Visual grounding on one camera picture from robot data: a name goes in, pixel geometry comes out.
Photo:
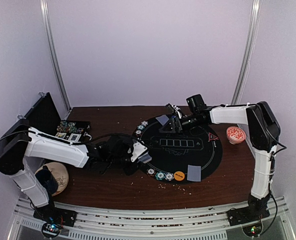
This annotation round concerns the aluminium frame post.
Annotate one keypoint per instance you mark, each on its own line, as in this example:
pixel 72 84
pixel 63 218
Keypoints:
pixel 249 47
pixel 53 54

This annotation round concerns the beige patterned plate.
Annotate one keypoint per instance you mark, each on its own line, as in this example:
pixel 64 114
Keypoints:
pixel 60 173

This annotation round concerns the yellow big blind button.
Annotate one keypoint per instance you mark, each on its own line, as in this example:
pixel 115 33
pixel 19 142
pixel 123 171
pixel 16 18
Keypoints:
pixel 179 176

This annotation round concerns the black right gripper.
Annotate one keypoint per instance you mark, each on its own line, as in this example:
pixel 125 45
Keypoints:
pixel 173 125

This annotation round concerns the aluminium frame post left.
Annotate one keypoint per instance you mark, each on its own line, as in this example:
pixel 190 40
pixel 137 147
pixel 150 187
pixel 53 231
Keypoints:
pixel 53 54

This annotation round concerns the chips row in case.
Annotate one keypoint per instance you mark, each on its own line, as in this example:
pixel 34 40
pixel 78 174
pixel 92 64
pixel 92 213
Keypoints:
pixel 67 127

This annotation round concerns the orange black 100 chip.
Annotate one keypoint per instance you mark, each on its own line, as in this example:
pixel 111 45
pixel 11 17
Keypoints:
pixel 151 172
pixel 138 132

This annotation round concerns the dark blue mug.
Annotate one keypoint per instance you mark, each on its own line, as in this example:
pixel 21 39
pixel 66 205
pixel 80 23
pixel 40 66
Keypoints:
pixel 47 180

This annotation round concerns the blue green 50 chip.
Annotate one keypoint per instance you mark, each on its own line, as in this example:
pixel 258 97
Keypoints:
pixel 140 127
pixel 160 176

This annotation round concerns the white playing card box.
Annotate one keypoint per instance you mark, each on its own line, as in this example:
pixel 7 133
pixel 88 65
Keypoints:
pixel 74 137

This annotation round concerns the red white patterned bowl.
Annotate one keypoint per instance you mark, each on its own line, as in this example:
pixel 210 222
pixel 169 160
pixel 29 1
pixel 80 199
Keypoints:
pixel 235 135

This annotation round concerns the blue playing card deck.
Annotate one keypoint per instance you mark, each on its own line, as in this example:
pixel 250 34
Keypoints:
pixel 145 158

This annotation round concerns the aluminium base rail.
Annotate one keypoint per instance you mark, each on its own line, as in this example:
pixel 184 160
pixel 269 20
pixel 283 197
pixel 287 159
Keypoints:
pixel 206 223

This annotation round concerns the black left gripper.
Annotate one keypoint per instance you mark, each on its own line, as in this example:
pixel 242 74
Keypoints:
pixel 130 171

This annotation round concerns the black poker set case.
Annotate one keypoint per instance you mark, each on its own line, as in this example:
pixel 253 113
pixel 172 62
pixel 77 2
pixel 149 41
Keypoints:
pixel 43 116

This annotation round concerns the blue cream 10 chip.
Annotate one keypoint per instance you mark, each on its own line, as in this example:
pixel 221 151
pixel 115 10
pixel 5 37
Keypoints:
pixel 144 123
pixel 169 177

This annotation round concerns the round black poker mat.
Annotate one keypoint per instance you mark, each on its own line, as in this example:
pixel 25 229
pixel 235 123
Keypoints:
pixel 173 152

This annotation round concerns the red triangular all-in marker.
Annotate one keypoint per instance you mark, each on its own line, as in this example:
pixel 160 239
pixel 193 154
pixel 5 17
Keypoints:
pixel 212 137

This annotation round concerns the single blue-backed playing card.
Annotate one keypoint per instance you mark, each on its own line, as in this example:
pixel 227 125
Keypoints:
pixel 162 119

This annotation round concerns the blue-backed playing card box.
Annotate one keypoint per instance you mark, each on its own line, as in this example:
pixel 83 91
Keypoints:
pixel 60 135

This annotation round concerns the aluminium frame post right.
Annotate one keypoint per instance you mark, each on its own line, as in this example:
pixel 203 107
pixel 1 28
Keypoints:
pixel 249 47

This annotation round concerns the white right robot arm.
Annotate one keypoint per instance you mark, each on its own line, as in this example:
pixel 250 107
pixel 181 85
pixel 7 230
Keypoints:
pixel 263 129

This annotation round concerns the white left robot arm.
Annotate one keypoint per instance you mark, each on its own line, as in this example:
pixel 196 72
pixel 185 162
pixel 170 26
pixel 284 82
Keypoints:
pixel 22 140

